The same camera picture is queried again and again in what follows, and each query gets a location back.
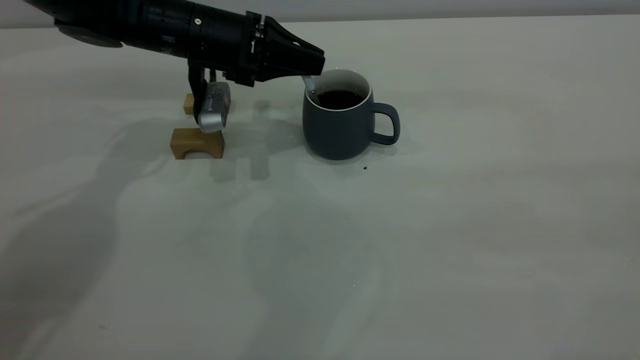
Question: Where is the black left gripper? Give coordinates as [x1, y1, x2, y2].
[222, 11, 326, 89]

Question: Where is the dark grey ceramic mug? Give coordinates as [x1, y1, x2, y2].
[302, 69, 401, 161]

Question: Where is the arched wooden block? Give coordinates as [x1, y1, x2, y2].
[170, 127, 226, 160]

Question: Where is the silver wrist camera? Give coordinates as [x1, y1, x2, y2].
[197, 82, 232, 134]

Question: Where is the black camera bracket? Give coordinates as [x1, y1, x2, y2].
[187, 60, 209, 123]

